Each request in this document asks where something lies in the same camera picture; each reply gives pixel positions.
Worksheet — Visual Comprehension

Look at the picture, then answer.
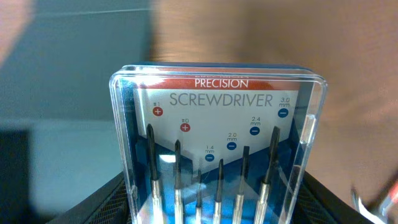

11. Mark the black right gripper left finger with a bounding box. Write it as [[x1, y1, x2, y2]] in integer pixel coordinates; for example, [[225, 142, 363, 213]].
[[49, 172, 131, 224]]

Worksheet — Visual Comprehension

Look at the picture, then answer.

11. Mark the red black handled hammer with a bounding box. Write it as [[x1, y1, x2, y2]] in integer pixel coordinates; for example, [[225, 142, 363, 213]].
[[351, 181, 397, 224]]

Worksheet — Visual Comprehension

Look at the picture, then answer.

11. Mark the dark green open gift box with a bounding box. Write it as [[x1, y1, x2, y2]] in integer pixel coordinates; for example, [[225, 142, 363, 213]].
[[1, 0, 152, 216]]

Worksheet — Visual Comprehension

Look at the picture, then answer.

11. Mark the clear precision screwdriver set case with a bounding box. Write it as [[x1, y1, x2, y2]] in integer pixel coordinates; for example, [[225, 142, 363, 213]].
[[109, 63, 327, 223]]

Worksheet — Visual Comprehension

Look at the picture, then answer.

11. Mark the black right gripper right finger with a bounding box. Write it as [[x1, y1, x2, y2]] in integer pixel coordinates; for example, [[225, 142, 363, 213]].
[[294, 172, 372, 224]]

